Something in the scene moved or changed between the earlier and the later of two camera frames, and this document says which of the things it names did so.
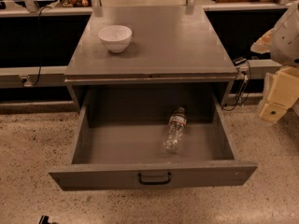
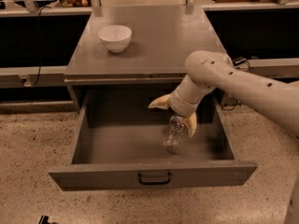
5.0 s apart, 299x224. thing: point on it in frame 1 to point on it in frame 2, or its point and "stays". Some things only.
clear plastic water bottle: x=176 y=130 stays
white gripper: x=286 y=46 to x=179 y=105
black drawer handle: x=154 y=183 stays
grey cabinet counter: x=169 y=46 stays
